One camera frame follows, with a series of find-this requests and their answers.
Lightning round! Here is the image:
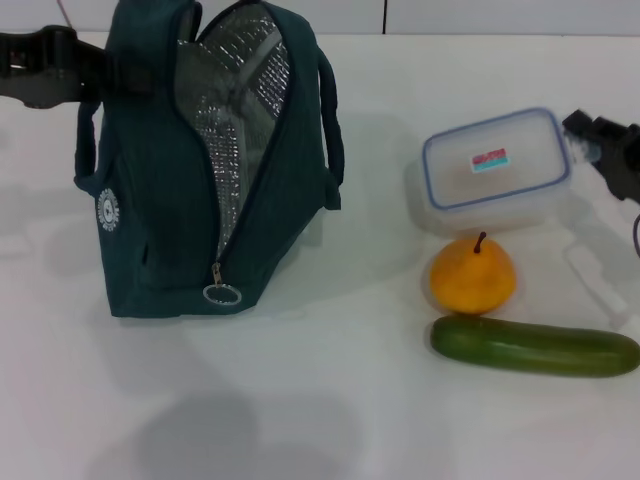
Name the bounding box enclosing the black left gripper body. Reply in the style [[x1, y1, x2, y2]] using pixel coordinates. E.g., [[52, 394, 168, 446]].
[[0, 25, 109, 109]]

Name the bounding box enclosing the orange pear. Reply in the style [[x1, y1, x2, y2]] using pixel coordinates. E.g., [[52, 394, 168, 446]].
[[429, 231, 518, 317]]

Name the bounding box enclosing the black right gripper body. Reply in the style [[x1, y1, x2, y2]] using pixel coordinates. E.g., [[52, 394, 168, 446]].
[[598, 119, 640, 202]]

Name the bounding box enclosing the green cucumber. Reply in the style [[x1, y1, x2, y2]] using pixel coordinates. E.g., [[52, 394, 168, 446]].
[[430, 315, 640, 379]]

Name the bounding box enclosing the clear container with blue-rimmed lid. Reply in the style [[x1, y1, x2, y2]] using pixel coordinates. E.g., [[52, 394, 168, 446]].
[[405, 106, 574, 236]]

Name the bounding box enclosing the dark teal insulated lunch bag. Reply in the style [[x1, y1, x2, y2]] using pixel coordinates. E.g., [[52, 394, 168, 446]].
[[73, 0, 346, 320]]

